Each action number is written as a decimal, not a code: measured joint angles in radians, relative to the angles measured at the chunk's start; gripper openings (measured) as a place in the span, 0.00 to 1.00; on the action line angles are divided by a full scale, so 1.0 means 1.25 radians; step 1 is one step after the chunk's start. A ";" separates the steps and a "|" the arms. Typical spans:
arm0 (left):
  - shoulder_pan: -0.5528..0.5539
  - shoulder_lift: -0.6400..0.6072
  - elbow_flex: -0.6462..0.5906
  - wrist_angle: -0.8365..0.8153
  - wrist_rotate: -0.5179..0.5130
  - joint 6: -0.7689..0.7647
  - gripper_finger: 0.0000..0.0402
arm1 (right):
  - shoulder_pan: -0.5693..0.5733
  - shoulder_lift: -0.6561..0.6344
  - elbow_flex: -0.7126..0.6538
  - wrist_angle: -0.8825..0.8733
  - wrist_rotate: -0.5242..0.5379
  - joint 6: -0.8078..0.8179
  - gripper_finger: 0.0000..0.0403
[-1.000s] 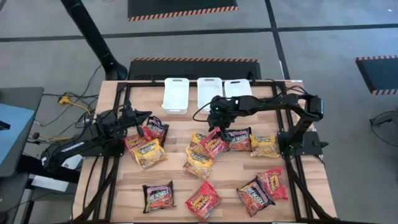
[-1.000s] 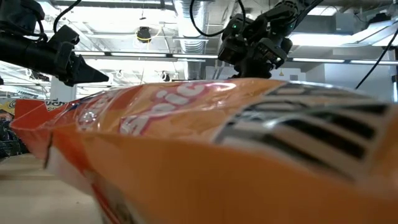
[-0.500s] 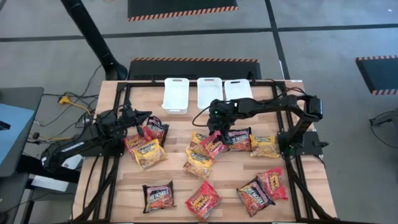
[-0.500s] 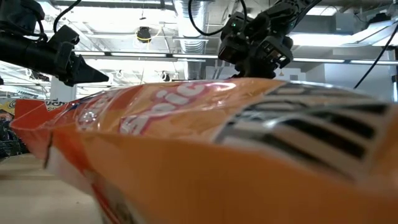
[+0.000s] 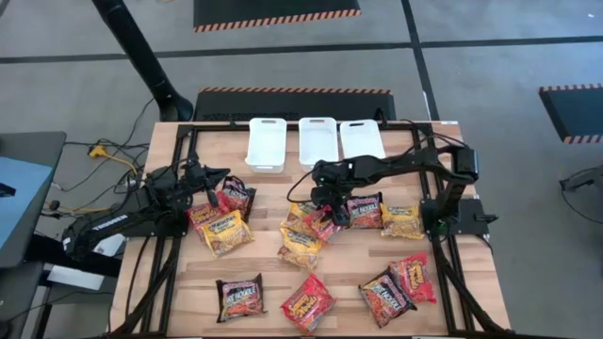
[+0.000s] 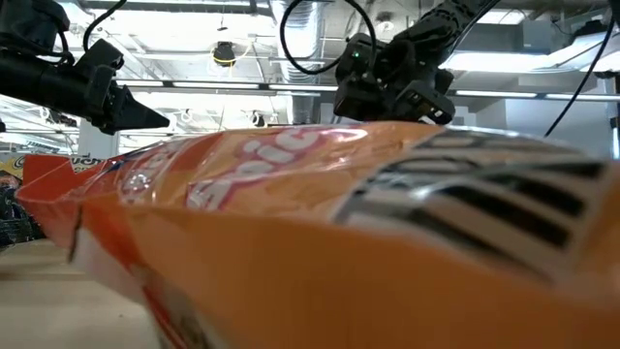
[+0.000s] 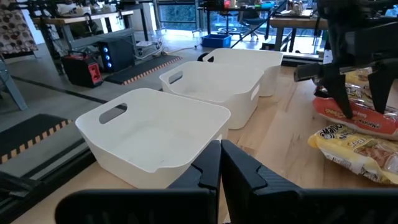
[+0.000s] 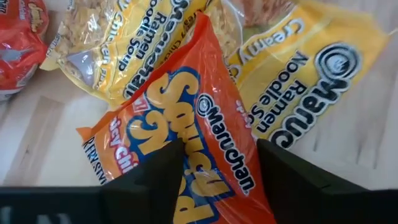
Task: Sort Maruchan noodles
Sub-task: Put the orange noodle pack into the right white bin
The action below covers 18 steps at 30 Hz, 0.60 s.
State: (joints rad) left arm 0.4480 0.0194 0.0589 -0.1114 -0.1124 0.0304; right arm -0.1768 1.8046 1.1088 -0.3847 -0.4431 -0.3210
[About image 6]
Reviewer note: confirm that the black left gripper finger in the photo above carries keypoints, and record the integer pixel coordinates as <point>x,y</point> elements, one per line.
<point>138,114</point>

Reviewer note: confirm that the red Saucy Noodle pack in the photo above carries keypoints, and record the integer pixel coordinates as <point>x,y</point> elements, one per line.
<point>290,242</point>

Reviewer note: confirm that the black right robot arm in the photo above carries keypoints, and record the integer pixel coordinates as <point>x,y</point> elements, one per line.
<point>436,24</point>

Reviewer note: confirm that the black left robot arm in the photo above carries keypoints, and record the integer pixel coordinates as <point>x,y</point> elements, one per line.
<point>39,82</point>

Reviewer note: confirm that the white building pillar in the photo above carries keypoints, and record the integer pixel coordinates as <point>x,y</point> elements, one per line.
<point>97,143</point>

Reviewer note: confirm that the crossbar with light strips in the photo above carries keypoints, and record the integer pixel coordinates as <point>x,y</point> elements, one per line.
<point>218,85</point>

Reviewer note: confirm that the black ceiling device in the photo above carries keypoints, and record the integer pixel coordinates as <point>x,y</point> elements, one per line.
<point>224,52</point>

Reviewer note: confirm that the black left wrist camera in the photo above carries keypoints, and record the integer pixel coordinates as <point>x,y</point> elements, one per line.
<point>102,53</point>

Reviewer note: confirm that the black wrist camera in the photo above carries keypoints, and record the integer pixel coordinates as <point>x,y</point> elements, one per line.
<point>102,53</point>
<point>426,102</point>

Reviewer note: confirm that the silver spiral ventilation duct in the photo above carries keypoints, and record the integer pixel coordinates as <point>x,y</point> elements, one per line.
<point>305,109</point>

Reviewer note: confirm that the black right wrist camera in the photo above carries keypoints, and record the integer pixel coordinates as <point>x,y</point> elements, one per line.
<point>426,102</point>

